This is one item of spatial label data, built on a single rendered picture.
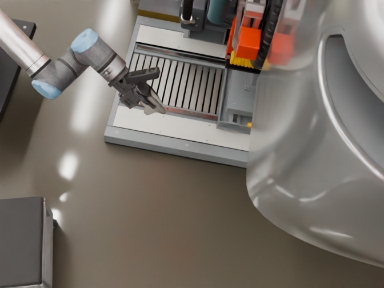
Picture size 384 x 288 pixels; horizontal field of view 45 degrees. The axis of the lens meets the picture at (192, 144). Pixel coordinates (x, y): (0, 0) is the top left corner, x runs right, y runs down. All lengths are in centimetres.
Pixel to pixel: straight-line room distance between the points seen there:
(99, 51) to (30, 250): 82
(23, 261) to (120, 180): 67
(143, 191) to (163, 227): 21
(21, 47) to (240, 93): 115
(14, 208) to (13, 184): 43
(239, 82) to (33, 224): 119
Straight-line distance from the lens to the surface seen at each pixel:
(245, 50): 168
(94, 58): 153
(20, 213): 196
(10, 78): 232
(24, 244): 192
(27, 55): 160
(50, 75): 160
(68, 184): 234
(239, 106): 230
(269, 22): 165
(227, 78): 248
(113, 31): 281
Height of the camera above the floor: 214
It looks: 63 degrees down
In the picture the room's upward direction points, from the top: 12 degrees clockwise
